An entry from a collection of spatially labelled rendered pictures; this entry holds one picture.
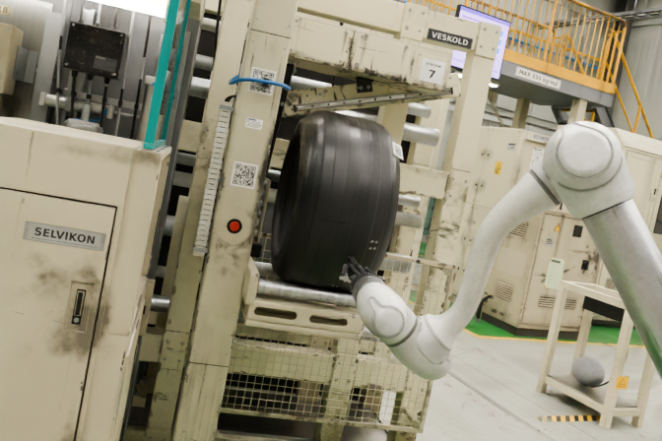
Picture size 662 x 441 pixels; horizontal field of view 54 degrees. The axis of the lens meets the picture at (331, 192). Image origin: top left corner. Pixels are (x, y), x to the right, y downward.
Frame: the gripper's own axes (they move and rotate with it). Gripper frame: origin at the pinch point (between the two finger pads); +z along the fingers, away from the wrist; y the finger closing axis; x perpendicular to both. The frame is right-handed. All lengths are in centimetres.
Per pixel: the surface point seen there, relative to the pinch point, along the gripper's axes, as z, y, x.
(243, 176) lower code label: 22.8, 33.2, -15.6
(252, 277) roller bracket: 8.0, 26.3, 10.6
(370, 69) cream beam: 54, -6, -56
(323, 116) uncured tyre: 23.5, 12.7, -38.3
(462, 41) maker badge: 88, -50, -75
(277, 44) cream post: 28, 30, -56
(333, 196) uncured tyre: 2.8, 9.1, -18.3
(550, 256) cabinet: 377, -299, 74
